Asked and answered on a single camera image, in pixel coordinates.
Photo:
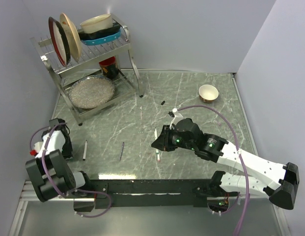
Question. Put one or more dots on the black tipped white pen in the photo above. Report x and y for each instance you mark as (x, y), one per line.
(85, 150)

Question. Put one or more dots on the red black cup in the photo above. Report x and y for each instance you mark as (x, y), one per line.
(109, 68)

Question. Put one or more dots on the red black rimmed plate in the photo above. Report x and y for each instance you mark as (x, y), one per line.
(59, 41)

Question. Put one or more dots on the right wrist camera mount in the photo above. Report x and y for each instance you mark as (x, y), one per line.
(176, 117)

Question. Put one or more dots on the black base bar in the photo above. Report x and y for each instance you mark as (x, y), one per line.
(158, 192)

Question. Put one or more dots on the pink marker pen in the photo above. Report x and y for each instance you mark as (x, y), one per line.
(158, 155)

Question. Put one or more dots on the blue dotted dish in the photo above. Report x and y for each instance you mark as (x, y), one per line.
(100, 41)

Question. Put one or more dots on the beige plate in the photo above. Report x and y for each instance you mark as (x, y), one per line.
(72, 36)

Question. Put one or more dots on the steel dish rack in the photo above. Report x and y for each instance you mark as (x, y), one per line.
(91, 56)

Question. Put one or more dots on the clear glass plate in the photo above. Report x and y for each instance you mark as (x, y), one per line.
(91, 92)

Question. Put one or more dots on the black tray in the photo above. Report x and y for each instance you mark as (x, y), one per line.
(101, 33)

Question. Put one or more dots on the purple pen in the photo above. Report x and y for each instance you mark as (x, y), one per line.
(121, 151)

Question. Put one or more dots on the small cream bowl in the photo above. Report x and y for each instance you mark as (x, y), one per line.
(208, 93)

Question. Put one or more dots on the cream bowl on rack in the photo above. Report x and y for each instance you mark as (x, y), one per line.
(97, 23)

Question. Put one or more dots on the green marker pen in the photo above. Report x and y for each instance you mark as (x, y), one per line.
(155, 134)

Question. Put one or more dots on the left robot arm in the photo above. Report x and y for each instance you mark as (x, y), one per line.
(48, 171)

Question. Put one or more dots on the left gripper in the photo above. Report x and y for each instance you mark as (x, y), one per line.
(67, 154)

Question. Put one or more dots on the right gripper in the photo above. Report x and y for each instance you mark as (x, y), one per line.
(163, 142)

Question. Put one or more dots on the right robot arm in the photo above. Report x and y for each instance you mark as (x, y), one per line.
(265, 178)

